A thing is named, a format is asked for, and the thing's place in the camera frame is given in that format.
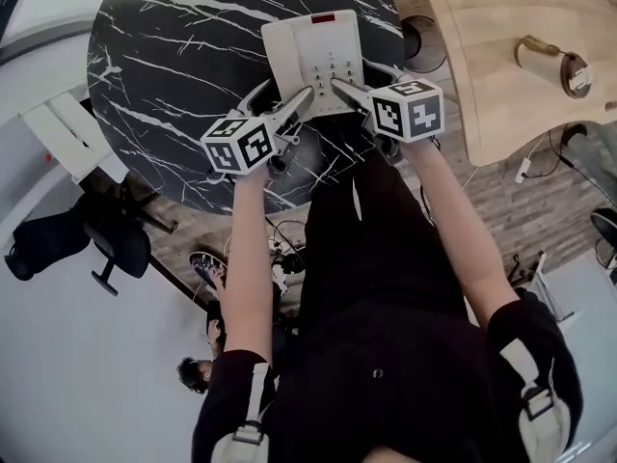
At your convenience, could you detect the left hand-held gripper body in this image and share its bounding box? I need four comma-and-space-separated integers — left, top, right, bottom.
200, 108, 303, 183

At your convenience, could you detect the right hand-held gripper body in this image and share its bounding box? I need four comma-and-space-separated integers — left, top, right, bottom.
359, 78, 444, 162

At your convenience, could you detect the white telephone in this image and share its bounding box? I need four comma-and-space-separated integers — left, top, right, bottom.
260, 9, 368, 116

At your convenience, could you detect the person's left forearm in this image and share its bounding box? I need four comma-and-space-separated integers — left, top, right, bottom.
218, 161, 282, 371

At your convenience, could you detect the person's right forearm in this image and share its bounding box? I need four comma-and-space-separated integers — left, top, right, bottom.
401, 137, 523, 328

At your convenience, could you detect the black waste bin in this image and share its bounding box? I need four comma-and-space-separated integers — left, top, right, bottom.
398, 14, 447, 73

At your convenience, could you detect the round black marble table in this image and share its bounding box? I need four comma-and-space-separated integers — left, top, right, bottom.
86, 0, 407, 217

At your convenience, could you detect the light wooden desk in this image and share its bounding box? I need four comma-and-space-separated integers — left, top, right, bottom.
413, 0, 617, 169

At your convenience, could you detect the white tumbler with brown lid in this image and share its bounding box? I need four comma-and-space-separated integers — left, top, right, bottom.
512, 34, 595, 100

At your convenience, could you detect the black office chair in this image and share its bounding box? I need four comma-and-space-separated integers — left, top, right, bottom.
3, 179, 175, 299

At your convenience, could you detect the white shelf unit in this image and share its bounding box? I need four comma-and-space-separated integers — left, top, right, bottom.
17, 88, 130, 186

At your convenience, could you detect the grey-green jacket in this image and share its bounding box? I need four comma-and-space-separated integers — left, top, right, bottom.
567, 120, 617, 198

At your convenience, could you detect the person's black clothed body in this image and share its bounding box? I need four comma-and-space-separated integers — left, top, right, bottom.
191, 113, 585, 463

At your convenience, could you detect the black round stool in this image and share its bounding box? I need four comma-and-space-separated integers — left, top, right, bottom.
589, 206, 617, 270

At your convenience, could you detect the left grey backpack strap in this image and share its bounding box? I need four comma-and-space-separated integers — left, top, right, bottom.
210, 361, 272, 463

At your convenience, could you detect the grey backpack strap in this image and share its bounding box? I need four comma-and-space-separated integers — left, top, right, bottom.
210, 361, 272, 463
497, 337, 574, 463

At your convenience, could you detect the right grey backpack strap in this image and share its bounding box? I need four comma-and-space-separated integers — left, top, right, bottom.
497, 337, 574, 463

